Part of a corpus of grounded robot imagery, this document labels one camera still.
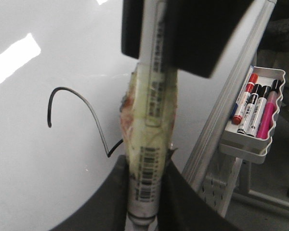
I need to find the white black whiteboard marker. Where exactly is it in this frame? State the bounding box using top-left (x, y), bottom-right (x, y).
top-left (125, 0), bottom-right (177, 231)

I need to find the red magnet taped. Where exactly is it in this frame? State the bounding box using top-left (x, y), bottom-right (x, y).
top-left (120, 70), bottom-right (137, 155)

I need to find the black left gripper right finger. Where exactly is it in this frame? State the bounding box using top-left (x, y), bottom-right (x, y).
top-left (157, 162), bottom-right (238, 231)

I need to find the grey marker tray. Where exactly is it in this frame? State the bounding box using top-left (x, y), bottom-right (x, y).
top-left (219, 66), bottom-right (286, 164)

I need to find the pink marker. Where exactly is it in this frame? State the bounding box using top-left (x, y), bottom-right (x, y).
top-left (256, 79), bottom-right (282, 140)

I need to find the white black marker in tray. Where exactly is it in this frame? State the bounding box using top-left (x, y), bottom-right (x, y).
top-left (247, 86), bottom-right (271, 137)

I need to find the white whiteboard with aluminium frame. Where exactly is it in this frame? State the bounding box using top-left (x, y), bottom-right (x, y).
top-left (0, 0), bottom-right (279, 231)

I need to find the red capped marker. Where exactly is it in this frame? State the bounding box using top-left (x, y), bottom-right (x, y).
top-left (232, 73), bottom-right (258, 125)

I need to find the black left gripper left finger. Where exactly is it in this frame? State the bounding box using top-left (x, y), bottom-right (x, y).
top-left (52, 155), bottom-right (128, 231)

